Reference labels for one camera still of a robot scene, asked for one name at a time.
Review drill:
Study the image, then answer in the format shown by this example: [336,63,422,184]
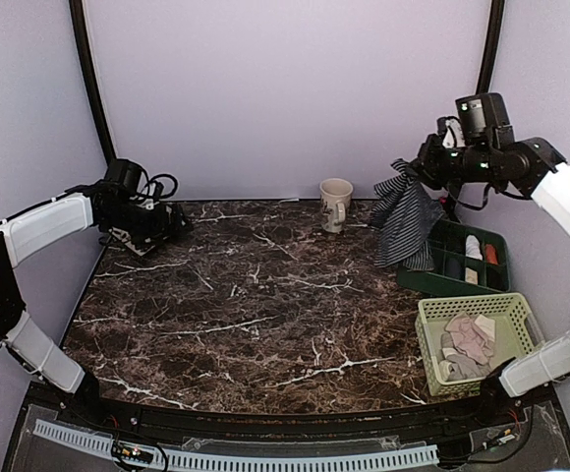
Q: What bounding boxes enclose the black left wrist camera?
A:
[103,158,143,195]

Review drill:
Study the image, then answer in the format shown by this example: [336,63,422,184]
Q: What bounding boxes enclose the cream ceramic mug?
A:
[319,178,354,234]

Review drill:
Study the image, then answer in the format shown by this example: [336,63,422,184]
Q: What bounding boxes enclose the white rolled sock in tray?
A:
[465,234,484,261]

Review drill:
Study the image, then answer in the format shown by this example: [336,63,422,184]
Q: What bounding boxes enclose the dark green divided organizer tray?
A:
[396,220,511,297]

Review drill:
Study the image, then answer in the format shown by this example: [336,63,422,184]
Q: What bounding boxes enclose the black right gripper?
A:
[407,132,495,197]

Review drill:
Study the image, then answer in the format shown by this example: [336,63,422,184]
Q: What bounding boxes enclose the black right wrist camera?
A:
[455,92,515,148]

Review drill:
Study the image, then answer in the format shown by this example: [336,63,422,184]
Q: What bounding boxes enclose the floral square ceramic plate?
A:
[109,227,160,257]

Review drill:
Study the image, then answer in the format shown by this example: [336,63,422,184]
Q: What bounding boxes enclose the dark blue rolled item tray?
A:
[444,256,463,280]

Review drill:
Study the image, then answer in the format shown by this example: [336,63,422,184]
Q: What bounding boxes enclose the left black frame post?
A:
[68,0,117,164]

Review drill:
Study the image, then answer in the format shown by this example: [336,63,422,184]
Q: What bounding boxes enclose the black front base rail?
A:
[16,382,570,449]

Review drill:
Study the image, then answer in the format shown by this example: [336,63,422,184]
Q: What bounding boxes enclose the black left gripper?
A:
[103,201,193,250]

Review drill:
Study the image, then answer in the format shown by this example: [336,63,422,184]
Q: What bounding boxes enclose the orange rolled item in tray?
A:
[484,243,499,266]

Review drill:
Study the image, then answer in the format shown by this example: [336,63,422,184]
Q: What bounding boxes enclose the pink cloth in basket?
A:
[444,313,496,365]

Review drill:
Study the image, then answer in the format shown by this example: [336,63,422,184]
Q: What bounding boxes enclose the grey slotted cable duct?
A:
[31,419,439,472]

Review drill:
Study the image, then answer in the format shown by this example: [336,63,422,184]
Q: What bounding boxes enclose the grey cloth in basket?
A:
[438,332,491,382]

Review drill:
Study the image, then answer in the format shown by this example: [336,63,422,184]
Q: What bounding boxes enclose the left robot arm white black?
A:
[0,228,110,399]

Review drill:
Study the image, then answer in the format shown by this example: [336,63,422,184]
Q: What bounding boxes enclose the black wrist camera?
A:
[455,92,515,148]
[103,158,143,195]

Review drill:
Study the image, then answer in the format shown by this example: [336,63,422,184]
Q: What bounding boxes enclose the black frame post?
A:
[476,0,505,94]
[68,0,117,164]

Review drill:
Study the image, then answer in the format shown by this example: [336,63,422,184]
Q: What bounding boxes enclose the navy striped boxer underwear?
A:
[369,158,445,271]

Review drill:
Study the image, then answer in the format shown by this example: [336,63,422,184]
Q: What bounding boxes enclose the right black frame post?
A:
[476,0,505,94]

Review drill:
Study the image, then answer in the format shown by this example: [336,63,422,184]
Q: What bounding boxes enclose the light green perforated basket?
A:
[415,293,545,396]

